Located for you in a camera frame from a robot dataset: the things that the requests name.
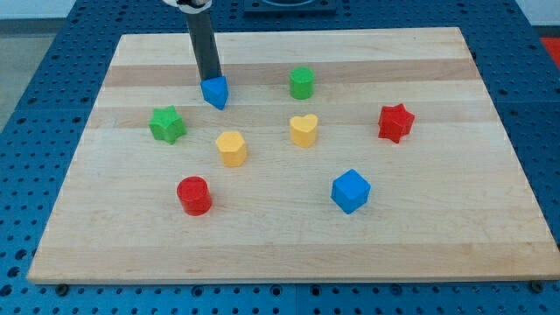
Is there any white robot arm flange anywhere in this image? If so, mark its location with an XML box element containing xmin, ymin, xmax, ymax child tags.
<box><xmin>162</xmin><ymin>0</ymin><xmax>213</xmax><ymax>15</ymax></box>

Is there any yellow hexagon block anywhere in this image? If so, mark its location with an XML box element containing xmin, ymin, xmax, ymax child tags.
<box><xmin>215</xmin><ymin>131</ymin><xmax>248</xmax><ymax>167</ymax></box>

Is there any yellow heart block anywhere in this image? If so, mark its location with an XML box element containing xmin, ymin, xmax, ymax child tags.
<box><xmin>290</xmin><ymin>114</ymin><xmax>319</xmax><ymax>148</ymax></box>

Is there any wooden board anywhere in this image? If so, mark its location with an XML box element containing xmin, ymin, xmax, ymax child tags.
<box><xmin>28</xmin><ymin>27</ymin><xmax>559</xmax><ymax>284</ymax></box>

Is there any blue cube block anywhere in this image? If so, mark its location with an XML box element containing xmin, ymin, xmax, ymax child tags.
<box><xmin>331</xmin><ymin>169</ymin><xmax>371</xmax><ymax>214</ymax></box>

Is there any green cylinder block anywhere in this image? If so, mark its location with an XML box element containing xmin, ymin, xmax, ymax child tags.
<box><xmin>290</xmin><ymin>66</ymin><xmax>315</xmax><ymax>100</ymax></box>

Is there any blue triangle block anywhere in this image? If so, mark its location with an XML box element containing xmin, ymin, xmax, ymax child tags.
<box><xmin>200</xmin><ymin>76</ymin><xmax>228</xmax><ymax>110</ymax></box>

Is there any red cylinder block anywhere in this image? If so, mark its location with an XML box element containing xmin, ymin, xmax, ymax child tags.
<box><xmin>176</xmin><ymin>176</ymin><xmax>213</xmax><ymax>216</ymax></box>

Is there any green star block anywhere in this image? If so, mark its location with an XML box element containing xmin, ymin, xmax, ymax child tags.
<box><xmin>149</xmin><ymin>106</ymin><xmax>186</xmax><ymax>144</ymax></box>

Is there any red star block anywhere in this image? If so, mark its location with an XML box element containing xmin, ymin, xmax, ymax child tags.
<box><xmin>378</xmin><ymin>103</ymin><xmax>415</xmax><ymax>144</ymax></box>

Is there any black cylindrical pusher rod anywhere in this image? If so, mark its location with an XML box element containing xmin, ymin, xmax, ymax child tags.
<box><xmin>185</xmin><ymin>10</ymin><xmax>222</xmax><ymax>81</ymax></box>

